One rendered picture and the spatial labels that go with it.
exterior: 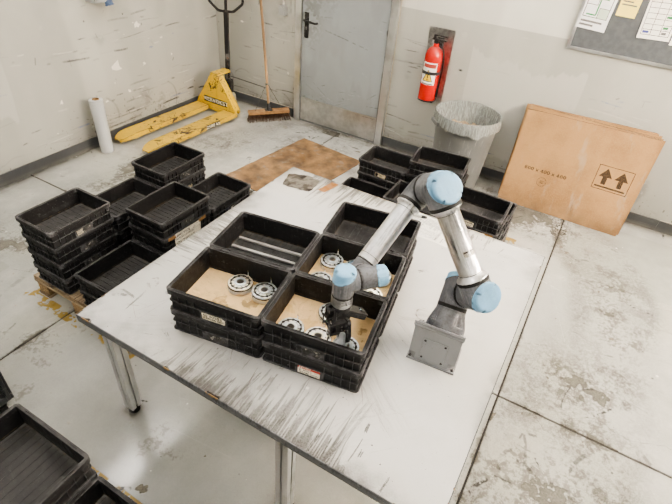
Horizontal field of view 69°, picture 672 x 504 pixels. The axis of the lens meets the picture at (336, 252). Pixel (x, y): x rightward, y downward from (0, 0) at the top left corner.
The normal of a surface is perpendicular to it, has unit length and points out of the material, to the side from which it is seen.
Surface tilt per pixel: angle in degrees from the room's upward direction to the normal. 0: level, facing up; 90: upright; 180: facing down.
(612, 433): 0
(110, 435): 0
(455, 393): 0
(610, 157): 79
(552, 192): 73
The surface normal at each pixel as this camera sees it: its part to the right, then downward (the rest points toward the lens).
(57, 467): 0.07, -0.79
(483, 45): -0.50, 0.51
